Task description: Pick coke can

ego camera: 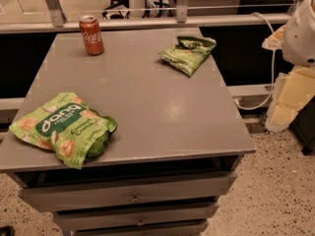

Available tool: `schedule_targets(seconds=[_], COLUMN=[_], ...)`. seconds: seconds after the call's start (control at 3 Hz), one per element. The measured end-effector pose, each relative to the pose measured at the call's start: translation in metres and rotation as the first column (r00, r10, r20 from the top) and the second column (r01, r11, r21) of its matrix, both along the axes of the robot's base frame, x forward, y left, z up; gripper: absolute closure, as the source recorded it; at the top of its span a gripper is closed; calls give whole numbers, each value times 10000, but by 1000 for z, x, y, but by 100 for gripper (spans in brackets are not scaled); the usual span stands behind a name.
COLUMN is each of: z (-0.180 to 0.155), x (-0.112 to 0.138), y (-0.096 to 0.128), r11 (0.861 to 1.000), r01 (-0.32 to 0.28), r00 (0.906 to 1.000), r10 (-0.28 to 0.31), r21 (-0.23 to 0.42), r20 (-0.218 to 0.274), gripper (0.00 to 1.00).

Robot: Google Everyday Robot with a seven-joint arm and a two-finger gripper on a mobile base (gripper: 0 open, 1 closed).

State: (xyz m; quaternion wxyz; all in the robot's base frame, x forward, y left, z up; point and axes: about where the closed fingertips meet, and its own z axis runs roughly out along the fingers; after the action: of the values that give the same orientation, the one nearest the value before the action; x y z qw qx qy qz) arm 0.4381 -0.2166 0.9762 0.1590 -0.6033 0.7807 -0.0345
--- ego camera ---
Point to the small green chip bag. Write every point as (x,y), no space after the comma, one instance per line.
(188,54)

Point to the large green dang chip bag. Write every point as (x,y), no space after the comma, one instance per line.
(66,125)

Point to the drawer with knob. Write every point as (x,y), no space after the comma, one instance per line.
(129,192)
(136,216)

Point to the middle drawer with knob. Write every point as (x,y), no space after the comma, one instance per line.
(136,216)

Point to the red coke can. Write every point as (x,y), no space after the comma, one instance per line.
(91,34)

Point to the bottom drawer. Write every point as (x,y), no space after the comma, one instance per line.
(179,228)

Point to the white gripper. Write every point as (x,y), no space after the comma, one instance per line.
(300,36)

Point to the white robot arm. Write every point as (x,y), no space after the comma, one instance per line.
(292,91)

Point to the metal railing frame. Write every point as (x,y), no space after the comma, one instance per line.
(64,15)

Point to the top drawer with knob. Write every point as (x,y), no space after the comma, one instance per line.
(129,192)

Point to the grey drawer cabinet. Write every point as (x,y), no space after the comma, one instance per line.
(168,123)

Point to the black office chair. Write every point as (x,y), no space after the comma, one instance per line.
(116,0)

